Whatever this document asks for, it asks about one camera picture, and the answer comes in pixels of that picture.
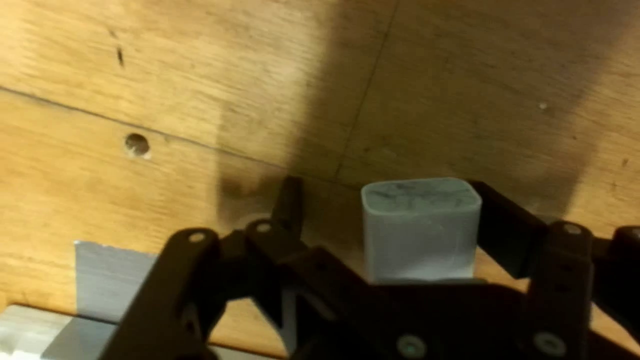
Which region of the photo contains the white charger head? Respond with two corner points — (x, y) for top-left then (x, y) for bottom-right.
(359, 177), (484, 286)

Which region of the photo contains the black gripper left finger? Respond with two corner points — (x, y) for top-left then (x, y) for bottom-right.
(97, 174), (436, 360)

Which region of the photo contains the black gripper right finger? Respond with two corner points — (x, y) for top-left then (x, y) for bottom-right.
(463, 178), (640, 360)

